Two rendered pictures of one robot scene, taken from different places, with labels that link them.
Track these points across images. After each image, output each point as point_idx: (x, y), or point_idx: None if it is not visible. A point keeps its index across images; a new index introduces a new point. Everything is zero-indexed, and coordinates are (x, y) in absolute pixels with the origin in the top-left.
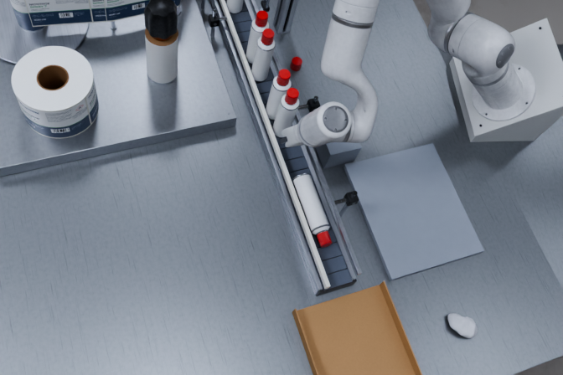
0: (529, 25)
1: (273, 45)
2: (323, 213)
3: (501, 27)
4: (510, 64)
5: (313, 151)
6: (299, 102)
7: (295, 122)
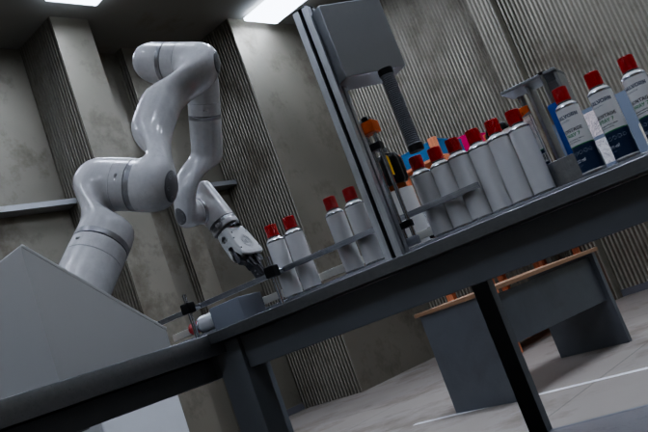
0: (49, 260)
1: (326, 214)
2: (205, 315)
3: (94, 159)
4: (68, 244)
5: (241, 284)
6: (267, 242)
7: (289, 298)
